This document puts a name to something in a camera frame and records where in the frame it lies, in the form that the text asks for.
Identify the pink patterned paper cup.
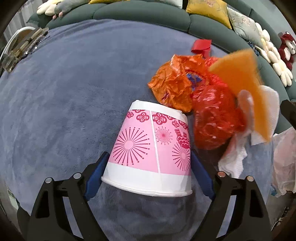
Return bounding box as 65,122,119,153
101,100,192,197

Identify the orange foam net sleeve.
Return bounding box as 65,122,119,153
208,48,272,143

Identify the white lined trash bin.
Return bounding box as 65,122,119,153
271,127,295,197

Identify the white paper towel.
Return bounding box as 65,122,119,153
218,85,280,178

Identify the red monkey plush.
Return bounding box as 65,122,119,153
278,32,295,71

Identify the red crinkled plastic bag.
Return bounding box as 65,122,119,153
191,58,247,151

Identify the white flower pillow right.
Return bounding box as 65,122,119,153
263,46,293,87

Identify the white flower pillow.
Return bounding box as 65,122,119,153
37,0,62,16
263,46,293,87
255,22,270,49

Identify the blue knitted item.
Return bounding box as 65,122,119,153
246,40,256,51

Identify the blue table cloth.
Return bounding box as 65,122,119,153
1,19,273,240

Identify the right grey embroidered cushion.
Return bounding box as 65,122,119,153
227,7,264,49

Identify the grey embroidered cushion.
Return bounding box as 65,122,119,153
158,0,183,9
227,7,264,49

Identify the dark green sectional sofa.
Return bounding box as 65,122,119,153
26,0,296,135

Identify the red paper envelope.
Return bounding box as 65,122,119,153
191,39,212,58

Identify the right yellow cushion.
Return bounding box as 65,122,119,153
186,0,232,29

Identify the yellow cushion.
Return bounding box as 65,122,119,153
186,0,232,29
89,0,130,4

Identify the left grey embroidered cushion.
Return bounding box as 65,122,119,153
158,0,183,9

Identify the white round chair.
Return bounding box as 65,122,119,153
1,27,36,62

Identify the grey plush toy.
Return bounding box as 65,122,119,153
53,0,90,20

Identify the white flower pillow left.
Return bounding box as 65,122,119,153
37,0,62,16

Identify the left yellow cushion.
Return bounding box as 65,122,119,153
89,0,130,4

